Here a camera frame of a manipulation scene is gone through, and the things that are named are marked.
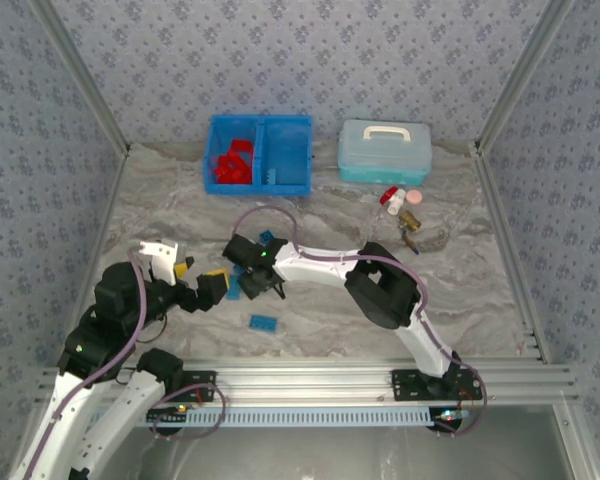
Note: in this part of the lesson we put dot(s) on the red lego brick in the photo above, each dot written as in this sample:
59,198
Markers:
241,147
246,167
226,161
221,174
236,177

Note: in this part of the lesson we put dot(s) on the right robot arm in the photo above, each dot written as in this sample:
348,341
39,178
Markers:
385,295

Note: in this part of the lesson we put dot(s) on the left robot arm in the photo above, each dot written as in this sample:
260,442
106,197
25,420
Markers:
120,420

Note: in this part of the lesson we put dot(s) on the blue two-compartment plastic bin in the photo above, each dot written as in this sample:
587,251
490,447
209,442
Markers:
258,150

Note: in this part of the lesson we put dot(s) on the black controller board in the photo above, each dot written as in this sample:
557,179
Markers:
167,417
445,422

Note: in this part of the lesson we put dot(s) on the brass valve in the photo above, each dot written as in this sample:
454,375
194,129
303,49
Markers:
409,220

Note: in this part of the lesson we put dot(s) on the pink round disc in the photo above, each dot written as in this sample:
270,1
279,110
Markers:
414,196

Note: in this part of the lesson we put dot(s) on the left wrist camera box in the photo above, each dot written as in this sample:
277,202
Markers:
162,257

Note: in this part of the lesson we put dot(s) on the aluminium table side rail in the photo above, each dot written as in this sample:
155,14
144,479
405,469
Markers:
101,225
495,200

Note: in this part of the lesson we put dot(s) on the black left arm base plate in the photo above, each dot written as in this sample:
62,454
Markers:
210,375

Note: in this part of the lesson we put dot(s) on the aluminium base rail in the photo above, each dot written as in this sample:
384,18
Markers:
305,380

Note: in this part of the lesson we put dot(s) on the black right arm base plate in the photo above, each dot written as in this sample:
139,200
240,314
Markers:
405,387

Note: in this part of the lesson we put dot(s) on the aluminium frame post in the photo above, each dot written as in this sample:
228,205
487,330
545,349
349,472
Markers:
81,75
523,75

